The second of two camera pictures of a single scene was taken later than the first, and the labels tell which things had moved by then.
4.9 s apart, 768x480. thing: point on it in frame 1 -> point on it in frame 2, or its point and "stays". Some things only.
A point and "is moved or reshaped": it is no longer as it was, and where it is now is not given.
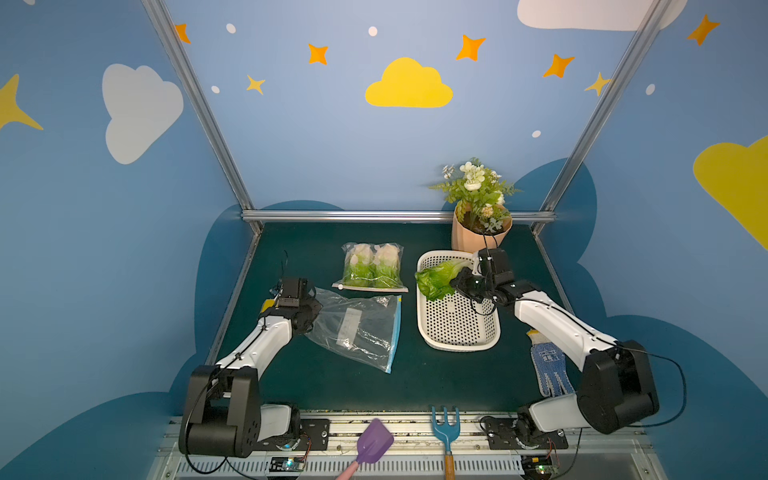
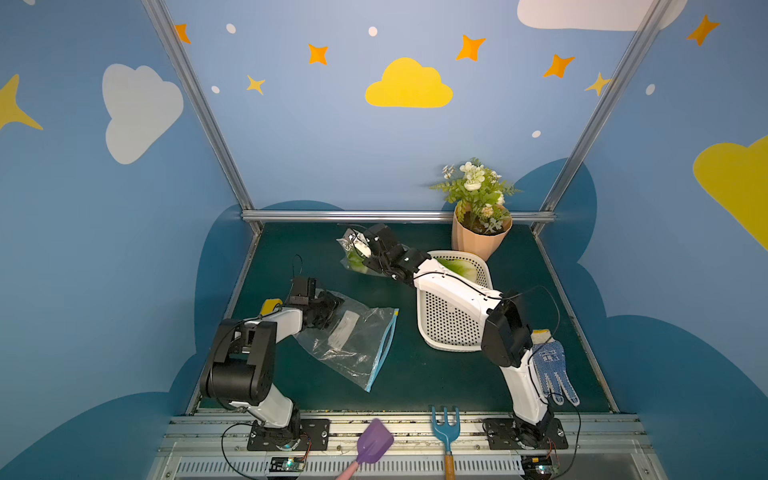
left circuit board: [287, 464] stays
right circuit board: [538, 466] stays
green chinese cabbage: [434, 281] is moved or reshaped
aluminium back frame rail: [380, 216] stays
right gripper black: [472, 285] -> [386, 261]
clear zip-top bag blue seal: [364, 328] is moved or reshaped
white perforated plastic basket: [455, 321] stays
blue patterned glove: [551, 365] stays
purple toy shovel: [373, 443] stays
